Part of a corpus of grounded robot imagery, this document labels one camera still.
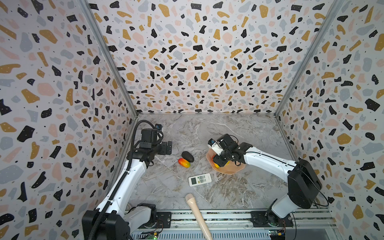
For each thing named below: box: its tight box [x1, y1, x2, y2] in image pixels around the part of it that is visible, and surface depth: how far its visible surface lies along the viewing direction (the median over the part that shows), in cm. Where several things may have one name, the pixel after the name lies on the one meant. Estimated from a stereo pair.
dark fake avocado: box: [181, 151, 194, 163], surface depth 96 cm
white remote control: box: [188, 173, 212, 187], surface depth 87 cm
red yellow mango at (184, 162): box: [178, 158, 191, 168], surface depth 94 cm
